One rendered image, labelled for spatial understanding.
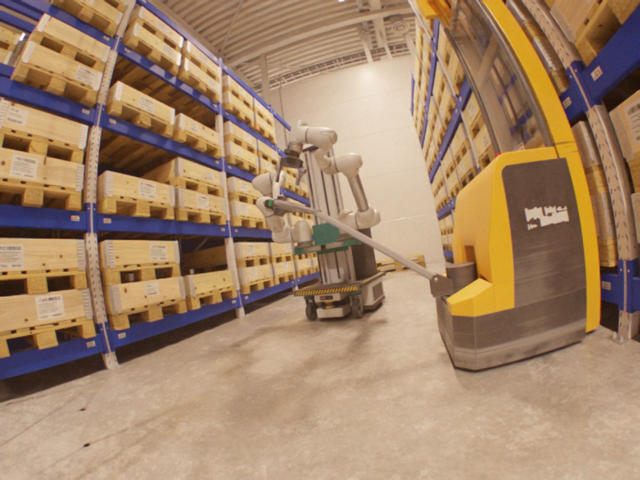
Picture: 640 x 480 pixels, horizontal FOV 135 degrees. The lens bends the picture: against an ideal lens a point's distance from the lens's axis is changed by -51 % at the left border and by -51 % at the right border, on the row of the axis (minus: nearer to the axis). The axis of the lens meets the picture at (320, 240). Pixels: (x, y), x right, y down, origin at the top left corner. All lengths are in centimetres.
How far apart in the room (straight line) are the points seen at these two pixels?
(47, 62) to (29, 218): 120
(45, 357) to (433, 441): 209
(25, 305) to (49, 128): 120
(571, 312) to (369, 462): 101
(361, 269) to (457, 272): 152
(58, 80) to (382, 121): 710
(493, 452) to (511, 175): 97
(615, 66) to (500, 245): 91
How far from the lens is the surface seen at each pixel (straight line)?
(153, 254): 250
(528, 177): 123
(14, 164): 214
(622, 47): 130
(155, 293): 246
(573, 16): 149
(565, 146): 146
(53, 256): 206
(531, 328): 126
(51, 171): 219
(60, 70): 260
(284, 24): 947
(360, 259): 277
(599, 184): 148
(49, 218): 217
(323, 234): 270
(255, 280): 380
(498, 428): 95
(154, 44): 354
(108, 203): 235
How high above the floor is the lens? 60
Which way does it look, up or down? 4 degrees up
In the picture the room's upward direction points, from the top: 9 degrees counter-clockwise
